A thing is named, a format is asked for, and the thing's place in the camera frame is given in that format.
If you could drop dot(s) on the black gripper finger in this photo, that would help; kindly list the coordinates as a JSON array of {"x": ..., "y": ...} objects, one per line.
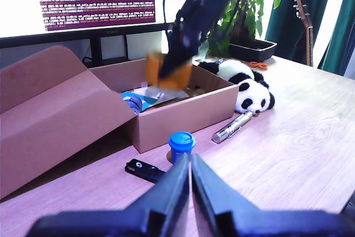
[
  {"x": 172, "y": 192},
  {"x": 210, "y": 192}
]

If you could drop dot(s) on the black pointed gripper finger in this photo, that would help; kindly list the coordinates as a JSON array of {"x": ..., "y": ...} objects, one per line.
[{"x": 177, "y": 56}]

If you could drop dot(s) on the brown packing tape roll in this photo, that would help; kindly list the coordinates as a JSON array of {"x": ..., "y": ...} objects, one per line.
[{"x": 180, "y": 80}]

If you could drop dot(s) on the open brown cardboard box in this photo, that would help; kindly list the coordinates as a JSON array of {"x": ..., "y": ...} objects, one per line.
[{"x": 69, "y": 120}]

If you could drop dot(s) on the blue and white paper pack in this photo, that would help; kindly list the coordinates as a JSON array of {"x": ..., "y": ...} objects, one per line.
[{"x": 155, "y": 96}]

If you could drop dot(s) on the small blue lidded cup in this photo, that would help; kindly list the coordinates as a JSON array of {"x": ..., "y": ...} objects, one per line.
[{"x": 181, "y": 144}]

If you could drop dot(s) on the silver metal flashlight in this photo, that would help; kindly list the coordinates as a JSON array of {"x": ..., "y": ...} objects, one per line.
[{"x": 233, "y": 127}]

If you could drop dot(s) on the black rectangular plant pot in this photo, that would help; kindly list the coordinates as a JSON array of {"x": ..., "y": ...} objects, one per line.
[{"x": 253, "y": 49}]

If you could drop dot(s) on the green leafy potted plant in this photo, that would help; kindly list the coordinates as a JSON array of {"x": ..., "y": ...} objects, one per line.
[{"x": 244, "y": 12}]

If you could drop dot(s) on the panda plush toy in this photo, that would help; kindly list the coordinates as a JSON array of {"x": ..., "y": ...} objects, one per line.
[{"x": 249, "y": 92}]

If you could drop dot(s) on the dark green curtain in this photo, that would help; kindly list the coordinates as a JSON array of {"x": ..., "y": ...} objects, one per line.
[
  {"x": 341, "y": 40},
  {"x": 288, "y": 17}
]

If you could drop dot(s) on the brown acoustic guitar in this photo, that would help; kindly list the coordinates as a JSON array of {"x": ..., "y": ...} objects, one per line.
[{"x": 308, "y": 34}]

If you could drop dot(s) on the black Huawei computer monitor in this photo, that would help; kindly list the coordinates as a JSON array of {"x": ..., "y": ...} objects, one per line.
[{"x": 22, "y": 1}]

